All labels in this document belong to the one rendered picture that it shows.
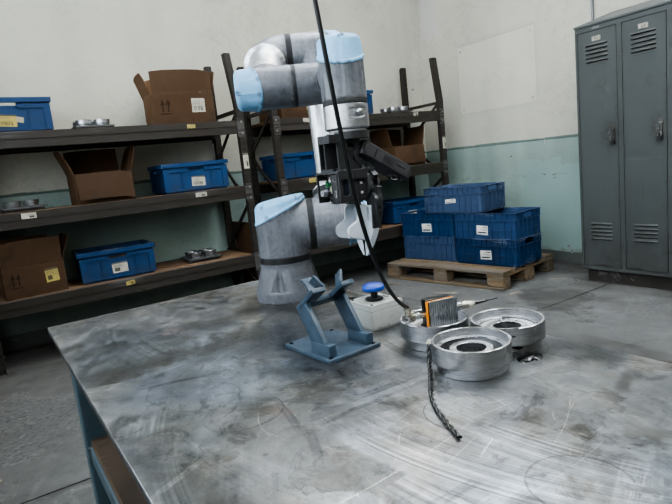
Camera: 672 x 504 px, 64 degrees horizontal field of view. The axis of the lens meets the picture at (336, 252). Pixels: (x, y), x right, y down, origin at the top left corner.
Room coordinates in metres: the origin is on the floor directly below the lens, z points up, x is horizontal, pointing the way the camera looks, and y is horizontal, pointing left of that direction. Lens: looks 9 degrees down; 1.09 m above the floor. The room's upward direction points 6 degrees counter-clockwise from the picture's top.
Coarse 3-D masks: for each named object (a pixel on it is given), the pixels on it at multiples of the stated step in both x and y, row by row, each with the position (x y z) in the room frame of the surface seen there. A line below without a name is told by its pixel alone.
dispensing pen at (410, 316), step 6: (444, 294) 0.82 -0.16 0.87; (426, 300) 0.80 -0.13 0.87; (480, 300) 0.83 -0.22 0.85; (486, 300) 0.84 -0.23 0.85; (462, 306) 0.82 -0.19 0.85; (468, 306) 0.82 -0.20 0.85; (408, 312) 0.78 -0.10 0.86; (420, 312) 0.80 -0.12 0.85; (408, 318) 0.78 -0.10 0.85; (414, 318) 0.78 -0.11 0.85; (426, 324) 0.80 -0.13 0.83
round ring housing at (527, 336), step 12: (480, 312) 0.81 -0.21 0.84; (492, 312) 0.82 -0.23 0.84; (504, 312) 0.82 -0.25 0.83; (516, 312) 0.81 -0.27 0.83; (528, 312) 0.79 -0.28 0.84; (480, 324) 0.79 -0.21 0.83; (492, 324) 0.78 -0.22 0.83; (504, 324) 0.79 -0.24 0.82; (516, 324) 0.78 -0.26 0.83; (540, 324) 0.73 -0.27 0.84; (516, 336) 0.72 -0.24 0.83; (528, 336) 0.72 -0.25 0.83; (540, 336) 0.73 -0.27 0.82; (528, 348) 0.72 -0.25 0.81
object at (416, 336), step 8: (416, 312) 0.86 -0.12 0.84; (464, 312) 0.82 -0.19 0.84; (400, 320) 0.81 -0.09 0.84; (416, 320) 0.85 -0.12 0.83; (464, 320) 0.78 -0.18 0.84; (400, 328) 0.81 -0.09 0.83; (408, 328) 0.78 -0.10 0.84; (416, 328) 0.77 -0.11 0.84; (424, 328) 0.77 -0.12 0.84; (432, 328) 0.76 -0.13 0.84; (440, 328) 0.76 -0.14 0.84; (448, 328) 0.76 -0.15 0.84; (408, 336) 0.78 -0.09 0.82; (416, 336) 0.77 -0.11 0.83; (424, 336) 0.77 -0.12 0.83; (432, 336) 0.76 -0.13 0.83; (408, 344) 0.80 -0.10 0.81; (416, 344) 0.78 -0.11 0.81; (424, 344) 0.77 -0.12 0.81
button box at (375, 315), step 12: (360, 300) 0.94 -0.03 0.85; (372, 300) 0.93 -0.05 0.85; (384, 300) 0.93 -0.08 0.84; (360, 312) 0.92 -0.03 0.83; (372, 312) 0.89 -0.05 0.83; (384, 312) 0.91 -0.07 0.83; (396, 312) 0.92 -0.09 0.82; (372, 324) 0.89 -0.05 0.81; (384, 324) 0.91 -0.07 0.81; (396, 324) 0.92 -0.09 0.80
